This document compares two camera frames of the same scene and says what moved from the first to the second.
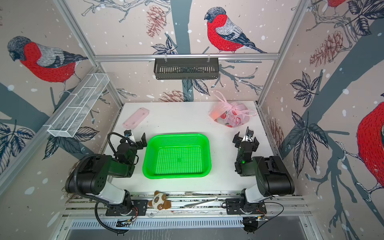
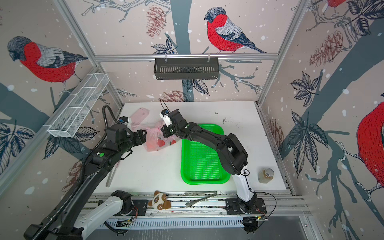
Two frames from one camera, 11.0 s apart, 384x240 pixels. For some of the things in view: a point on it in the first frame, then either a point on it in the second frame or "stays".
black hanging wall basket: (186, 68) stays
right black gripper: (240, 141) → (167, 130)
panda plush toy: (159, 202) stays
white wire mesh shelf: (77, 106) stays
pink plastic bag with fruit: (231, 114) → (155, 141)
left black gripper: (143, 140) → (139, 136)
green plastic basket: (177, 156) → (201, 163)
